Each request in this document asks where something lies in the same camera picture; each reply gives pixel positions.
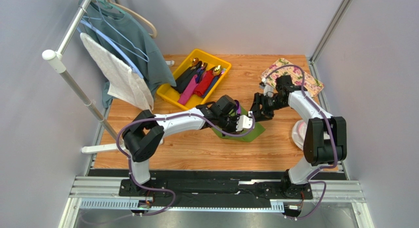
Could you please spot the wooden clothes hanger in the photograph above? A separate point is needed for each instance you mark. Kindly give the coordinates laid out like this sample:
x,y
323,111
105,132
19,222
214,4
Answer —
x,y
122,9

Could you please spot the red rolled napkin in bin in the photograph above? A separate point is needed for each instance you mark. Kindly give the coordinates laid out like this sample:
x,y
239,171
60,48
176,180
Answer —
x,y
205,82

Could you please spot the yellow plastic cutlery bin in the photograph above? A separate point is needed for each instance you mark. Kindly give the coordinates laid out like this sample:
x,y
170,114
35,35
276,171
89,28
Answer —
x,y
168,94

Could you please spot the black rolled napkin in bin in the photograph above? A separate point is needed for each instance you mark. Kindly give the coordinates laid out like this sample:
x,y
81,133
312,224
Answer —
x,y
183,80

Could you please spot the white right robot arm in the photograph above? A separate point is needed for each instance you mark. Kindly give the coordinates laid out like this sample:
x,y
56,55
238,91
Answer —
x,y
325,142

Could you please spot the pink rolled napkin in bin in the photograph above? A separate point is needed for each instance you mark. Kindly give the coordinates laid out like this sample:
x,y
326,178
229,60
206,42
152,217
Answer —
x,y
188,92

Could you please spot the grey-green t-shirt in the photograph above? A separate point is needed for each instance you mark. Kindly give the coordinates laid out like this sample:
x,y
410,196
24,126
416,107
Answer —
x,y
156,72

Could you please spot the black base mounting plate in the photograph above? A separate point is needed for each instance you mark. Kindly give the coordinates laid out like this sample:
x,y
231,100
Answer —
x,y
212,189

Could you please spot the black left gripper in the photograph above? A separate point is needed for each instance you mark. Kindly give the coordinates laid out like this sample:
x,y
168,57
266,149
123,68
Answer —
x,y
234,118

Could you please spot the dark purple spoon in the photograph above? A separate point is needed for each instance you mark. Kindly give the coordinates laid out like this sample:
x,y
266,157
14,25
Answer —
x,y
238,110

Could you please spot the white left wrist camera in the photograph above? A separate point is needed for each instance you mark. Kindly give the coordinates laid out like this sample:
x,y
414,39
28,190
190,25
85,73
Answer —
x,y
245,122

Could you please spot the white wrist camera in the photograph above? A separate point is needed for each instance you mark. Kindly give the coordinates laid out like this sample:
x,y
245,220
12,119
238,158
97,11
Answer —
x,y
268,90
245,122

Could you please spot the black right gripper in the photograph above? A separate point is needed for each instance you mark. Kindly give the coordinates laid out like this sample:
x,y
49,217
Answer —
x,y
262,105

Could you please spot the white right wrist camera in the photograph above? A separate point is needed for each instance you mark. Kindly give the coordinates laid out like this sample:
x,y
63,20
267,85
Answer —
x,y
268,90

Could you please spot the floral patterned tray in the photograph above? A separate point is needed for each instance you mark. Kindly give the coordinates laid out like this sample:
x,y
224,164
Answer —
x,y
313,86

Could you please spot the white mesh food cover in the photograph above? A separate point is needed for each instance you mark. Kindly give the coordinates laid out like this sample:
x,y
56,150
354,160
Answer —
x,y
298,133

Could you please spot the green paper napkin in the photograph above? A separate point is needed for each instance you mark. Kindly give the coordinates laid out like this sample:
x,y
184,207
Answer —
x,y
243,136

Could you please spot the blue wire hanger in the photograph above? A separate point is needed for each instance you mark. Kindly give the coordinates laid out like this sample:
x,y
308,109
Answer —
x,y
86,21

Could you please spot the white towel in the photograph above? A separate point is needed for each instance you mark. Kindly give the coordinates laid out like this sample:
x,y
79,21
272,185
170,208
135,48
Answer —
x,y
125,84

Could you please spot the aluminium frame rail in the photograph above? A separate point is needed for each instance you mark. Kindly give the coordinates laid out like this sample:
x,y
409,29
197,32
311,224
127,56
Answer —
x,y
337,202

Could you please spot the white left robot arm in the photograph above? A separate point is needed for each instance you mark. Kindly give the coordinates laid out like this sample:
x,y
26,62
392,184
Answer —
x,y
139,140

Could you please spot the blue rolled napkin in bin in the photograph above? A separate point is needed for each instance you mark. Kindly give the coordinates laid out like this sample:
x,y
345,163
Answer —
x,y
213,82

